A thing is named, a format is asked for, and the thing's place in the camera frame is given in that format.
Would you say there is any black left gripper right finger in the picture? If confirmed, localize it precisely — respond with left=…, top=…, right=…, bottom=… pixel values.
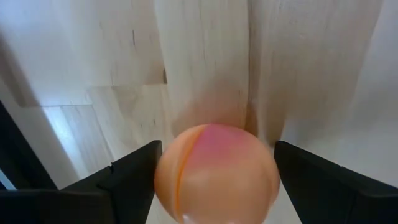
left=273, top=140, right=398, bottom=224

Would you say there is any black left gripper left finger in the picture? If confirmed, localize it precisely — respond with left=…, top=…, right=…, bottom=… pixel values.
left=0, top=139, right=164, bottom=224

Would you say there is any orange pink toy peach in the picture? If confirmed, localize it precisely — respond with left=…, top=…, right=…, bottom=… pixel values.
left=154, top=123, right=281, bottom=224

